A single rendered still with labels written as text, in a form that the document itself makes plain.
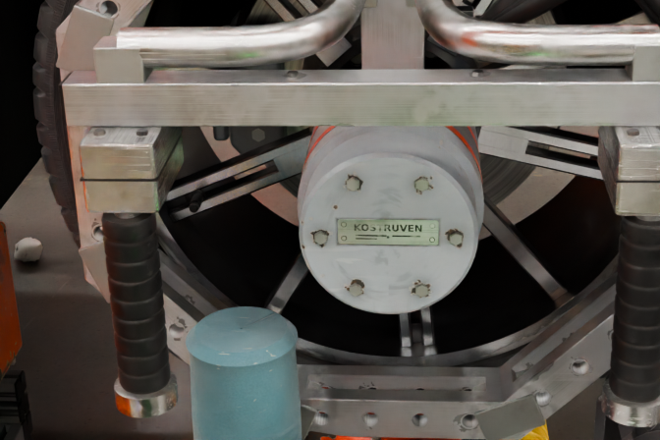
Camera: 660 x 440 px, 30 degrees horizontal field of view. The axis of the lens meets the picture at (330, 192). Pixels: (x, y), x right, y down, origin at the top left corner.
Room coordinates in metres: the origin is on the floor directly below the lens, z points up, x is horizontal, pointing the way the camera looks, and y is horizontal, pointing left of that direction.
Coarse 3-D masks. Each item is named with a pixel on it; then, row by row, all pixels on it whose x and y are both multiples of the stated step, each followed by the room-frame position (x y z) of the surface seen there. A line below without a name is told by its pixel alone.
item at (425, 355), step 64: (320, 0) 1.06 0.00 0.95; (320, 64) 1.09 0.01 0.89; (448, 64) 1.08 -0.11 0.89; (512, 64) 1.03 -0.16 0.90; (192, 128) 1.24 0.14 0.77; (512, 128) 1.03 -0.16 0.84; (576, 192) 1.20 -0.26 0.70; (192, 256) 1.05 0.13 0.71; (256, 256) 1.14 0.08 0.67; (512, 256) 1.17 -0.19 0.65; (576, 256) 1.07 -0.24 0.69; (320, 320) 1.07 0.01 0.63; (384, 320) 1.09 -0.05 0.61; (448, 320) 1.08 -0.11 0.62; (512, 320) 1.04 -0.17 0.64
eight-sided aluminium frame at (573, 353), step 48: (96, 0) 0.96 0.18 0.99; (144, 0) 0.95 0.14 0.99; (96, 240) 0.96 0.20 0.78; (96, 288) 0.96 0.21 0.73; (192, 288) 0.99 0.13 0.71; (576, 336) 0.93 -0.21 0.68; (336, 384) 0.98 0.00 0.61; (384, 384) 0.98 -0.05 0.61; (432, 384) 0.98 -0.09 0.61; (480, 384) 0.97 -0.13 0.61; (528, 384) 0.93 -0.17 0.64; (576, 384) 0.92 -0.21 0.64; (336, 432) 0.94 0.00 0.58; (384, 432) 0.94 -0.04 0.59; (432, 432) 0.93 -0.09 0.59; (480, 432) 0.93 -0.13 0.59; (528, 432) 0.93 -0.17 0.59
